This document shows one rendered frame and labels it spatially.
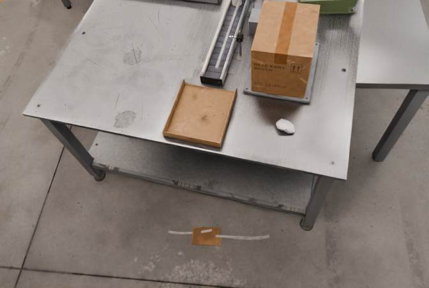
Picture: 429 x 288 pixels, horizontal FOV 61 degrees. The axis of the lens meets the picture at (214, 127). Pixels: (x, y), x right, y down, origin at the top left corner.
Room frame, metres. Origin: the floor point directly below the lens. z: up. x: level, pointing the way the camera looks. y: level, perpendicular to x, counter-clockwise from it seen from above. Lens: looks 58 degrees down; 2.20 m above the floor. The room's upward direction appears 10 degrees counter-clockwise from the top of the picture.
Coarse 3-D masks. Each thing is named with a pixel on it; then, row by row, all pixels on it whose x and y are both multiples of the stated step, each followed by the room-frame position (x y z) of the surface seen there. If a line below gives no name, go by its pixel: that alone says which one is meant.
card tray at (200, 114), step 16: (176, 96) 1.02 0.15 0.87; (192, 96) 1.04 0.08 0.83; (208, 96) 1.02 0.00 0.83; (224, 96) 1.01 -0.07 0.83; (176, 112) 0.96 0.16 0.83; (192, 112) 0.95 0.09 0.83; (208, 112) 0.93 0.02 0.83; (224, 112) 0.92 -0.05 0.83; (176, 128) 0.88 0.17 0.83; (192, 128) 0.86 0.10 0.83; (208, 128) 0.85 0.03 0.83; (224, 128) 0.81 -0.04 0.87; (208, 144) 0.77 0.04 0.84
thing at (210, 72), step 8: (232, 8) 1.53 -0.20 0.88; (240, 8) 1.52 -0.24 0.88; (232, 16) 1.47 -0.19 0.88; (240, 16) 1.47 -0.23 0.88; (224, 24) 1.42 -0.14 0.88; (224, 32) 1.37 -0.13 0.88; (232, 32) 1.36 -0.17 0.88; (216, 40) 1.32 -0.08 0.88; (224, 40) 1.31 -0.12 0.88; (216, 48) 1.27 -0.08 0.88; (216, 56) 1.22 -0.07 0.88; (224, 56) 1.21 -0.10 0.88; (208, 64) 1.17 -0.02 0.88; (224, 64) 1.18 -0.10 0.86; (208, 72) 1.13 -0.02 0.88; (216, 72) 1.12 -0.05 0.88
